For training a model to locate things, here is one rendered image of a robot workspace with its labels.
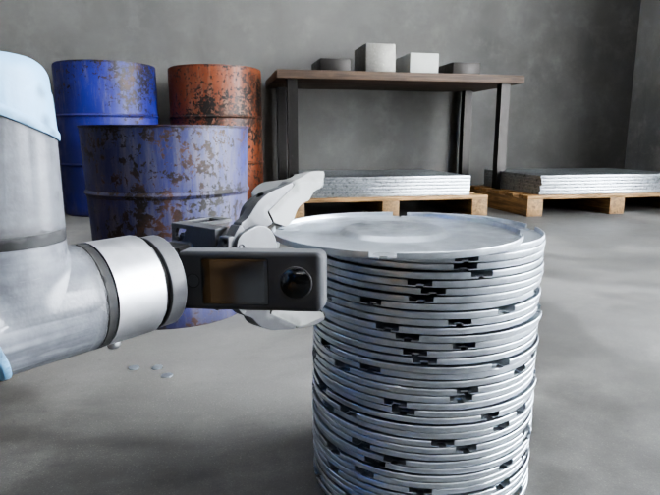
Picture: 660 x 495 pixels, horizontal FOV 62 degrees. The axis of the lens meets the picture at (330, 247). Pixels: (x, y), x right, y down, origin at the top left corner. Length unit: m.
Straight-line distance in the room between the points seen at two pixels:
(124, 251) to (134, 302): 0.04
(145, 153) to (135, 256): 0.91
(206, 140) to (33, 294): 1.00
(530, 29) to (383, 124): 1.37
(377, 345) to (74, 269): 0.35
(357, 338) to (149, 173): 0.80
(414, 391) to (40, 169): 0.43
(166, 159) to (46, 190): 0.95
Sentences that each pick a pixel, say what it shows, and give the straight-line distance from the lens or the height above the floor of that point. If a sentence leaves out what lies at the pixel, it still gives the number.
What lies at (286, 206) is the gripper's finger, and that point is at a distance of 0.50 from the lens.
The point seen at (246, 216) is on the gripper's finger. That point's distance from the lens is 0.47.
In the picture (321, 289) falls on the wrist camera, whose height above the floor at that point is 0.34.
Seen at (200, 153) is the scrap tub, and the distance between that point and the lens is 1.32.
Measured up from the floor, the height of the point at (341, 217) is 0.34.
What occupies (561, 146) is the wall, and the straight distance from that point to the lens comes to 4.94.
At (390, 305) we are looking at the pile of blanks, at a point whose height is 0.27.
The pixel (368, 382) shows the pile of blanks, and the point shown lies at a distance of 0.64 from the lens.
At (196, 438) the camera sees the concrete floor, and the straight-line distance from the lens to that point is 0.92.
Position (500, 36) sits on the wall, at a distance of 4.70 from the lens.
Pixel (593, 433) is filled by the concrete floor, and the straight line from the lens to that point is 0.99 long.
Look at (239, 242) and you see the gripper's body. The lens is 0.46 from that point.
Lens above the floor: 0.45
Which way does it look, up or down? 11 degrees down
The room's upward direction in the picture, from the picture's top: straight up
